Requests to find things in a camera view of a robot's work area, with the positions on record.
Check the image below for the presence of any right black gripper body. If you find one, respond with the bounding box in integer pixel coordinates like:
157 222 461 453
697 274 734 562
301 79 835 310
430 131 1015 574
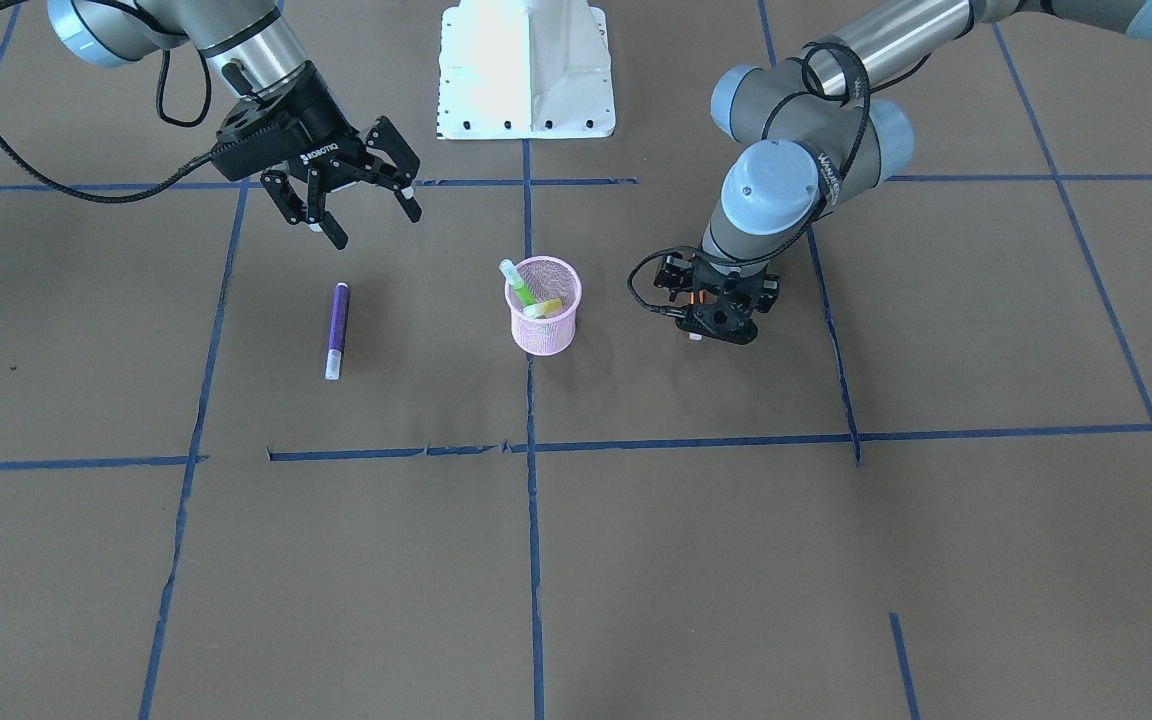
237 61 378 200

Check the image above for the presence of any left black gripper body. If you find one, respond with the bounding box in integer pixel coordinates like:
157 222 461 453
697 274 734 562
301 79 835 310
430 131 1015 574
681 263 781 344

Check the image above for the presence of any purple highlighter pen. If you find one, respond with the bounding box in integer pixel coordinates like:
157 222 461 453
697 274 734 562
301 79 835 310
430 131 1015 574
324 282 351 381

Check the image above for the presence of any green highlighter pen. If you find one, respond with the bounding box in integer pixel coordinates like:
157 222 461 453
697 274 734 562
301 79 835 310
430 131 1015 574
498 258 538 306

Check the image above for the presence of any yellow highlighter pen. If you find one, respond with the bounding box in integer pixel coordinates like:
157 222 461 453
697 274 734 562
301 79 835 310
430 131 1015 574
522 300 564 320

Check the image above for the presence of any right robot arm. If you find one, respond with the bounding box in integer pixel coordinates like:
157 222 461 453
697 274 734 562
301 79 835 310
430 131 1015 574
47 1 420 249

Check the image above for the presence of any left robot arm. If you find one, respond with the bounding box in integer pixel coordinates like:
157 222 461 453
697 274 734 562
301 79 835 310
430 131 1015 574
654 1 1152 344

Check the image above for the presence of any pink mesh pen holder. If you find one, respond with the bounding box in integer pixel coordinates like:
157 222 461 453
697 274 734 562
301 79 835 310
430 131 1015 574
499 256 582 356

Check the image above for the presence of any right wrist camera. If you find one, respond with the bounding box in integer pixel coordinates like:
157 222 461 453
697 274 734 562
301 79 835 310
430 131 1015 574
210 103 287 181

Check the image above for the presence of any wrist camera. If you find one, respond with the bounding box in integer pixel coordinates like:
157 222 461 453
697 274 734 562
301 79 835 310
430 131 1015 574
210 103 287 181
652 252 696 305

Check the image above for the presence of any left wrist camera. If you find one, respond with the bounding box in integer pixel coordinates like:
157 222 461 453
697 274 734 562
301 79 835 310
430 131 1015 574
652 252 696 305

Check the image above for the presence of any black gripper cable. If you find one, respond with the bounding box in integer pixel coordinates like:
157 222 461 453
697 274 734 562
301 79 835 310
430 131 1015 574
0 0 237 206

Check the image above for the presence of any white camera post base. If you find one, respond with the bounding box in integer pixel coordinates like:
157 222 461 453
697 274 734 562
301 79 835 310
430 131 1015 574
435 1 617 141

